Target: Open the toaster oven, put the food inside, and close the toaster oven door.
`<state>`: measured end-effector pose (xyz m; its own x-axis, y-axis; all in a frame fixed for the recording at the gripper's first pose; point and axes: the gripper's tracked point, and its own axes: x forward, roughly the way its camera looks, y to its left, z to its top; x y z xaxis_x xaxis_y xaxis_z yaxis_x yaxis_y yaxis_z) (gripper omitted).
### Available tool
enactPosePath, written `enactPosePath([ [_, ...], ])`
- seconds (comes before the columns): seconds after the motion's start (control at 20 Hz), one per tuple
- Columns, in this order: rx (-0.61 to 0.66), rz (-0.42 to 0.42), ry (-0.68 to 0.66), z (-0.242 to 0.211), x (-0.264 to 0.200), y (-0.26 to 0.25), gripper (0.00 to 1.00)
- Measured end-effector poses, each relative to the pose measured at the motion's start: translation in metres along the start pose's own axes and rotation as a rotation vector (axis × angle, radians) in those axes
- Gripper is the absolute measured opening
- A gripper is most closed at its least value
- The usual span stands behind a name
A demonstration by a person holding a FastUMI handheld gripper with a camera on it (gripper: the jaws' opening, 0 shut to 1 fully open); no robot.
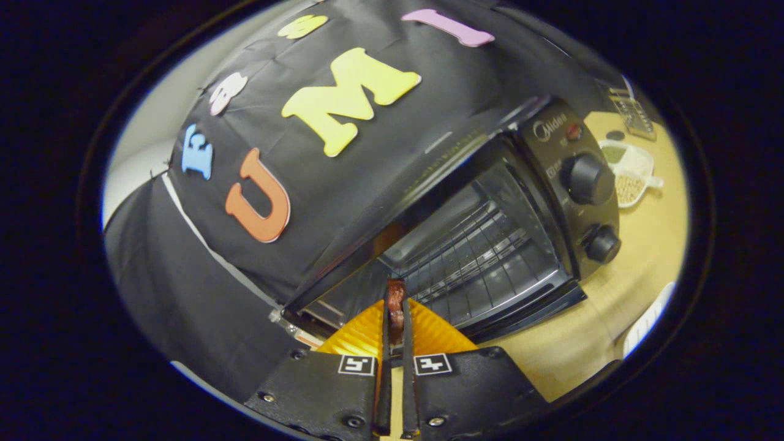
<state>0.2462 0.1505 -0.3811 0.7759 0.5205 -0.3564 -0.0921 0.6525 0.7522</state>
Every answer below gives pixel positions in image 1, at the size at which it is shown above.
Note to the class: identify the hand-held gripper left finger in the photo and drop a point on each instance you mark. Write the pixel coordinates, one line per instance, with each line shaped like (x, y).
(318, 392)

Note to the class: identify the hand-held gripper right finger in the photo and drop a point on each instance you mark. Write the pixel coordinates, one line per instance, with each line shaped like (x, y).
(471, 392)

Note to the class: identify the reddish brown meat piece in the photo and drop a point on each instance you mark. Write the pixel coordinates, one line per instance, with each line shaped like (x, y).
(395, 306)

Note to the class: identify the black toaster oven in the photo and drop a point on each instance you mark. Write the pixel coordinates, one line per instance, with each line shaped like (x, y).
(551, 184)

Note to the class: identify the small white rectangular plate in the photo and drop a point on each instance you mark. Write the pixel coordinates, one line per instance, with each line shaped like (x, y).
(649, 321)

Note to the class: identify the white divided dish with grains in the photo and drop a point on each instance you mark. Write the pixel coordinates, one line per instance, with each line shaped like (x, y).
(631, 180)

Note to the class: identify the small black round disc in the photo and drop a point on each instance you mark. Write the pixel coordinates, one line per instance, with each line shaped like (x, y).
(615, 135)

